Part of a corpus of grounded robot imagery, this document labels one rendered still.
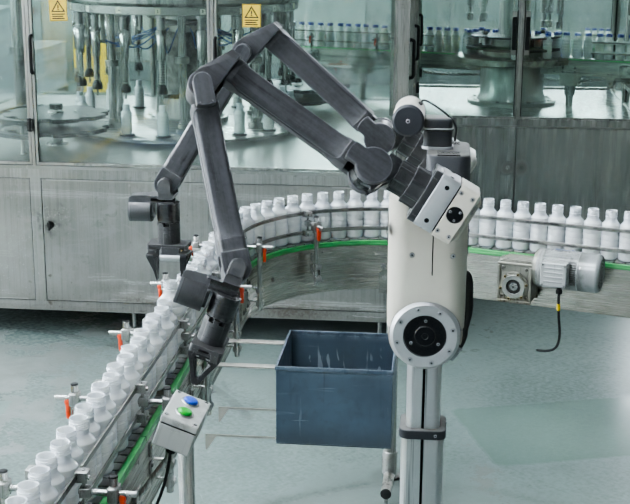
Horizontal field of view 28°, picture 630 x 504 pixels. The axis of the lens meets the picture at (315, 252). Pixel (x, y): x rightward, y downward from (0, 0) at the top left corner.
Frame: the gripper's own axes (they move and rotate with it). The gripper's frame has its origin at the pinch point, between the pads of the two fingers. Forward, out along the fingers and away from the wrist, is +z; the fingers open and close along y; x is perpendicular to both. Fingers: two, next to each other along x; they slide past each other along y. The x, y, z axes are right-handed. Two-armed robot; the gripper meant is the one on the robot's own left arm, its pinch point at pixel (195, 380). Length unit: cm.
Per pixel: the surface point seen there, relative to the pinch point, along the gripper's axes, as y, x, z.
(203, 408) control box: -5.9, 3.2, 7.8
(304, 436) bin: -74, 28, 35
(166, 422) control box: 3.8, -2.3, 9.3
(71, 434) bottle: 24.5, -16.6, 8.8
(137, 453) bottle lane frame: -5.9, -6.5, 22.9
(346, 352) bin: -105, 31, 19
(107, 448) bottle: 7.3, -11.4, 17.6
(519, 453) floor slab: -244, 119, 81
